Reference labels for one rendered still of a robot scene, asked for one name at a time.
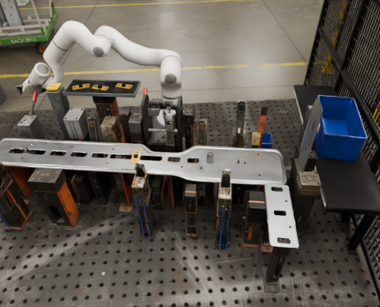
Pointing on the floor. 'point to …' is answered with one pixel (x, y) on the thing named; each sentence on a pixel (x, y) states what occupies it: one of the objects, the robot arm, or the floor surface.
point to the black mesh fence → (360, 105)
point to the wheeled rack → (34, 27)
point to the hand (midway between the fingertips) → (28, 93)
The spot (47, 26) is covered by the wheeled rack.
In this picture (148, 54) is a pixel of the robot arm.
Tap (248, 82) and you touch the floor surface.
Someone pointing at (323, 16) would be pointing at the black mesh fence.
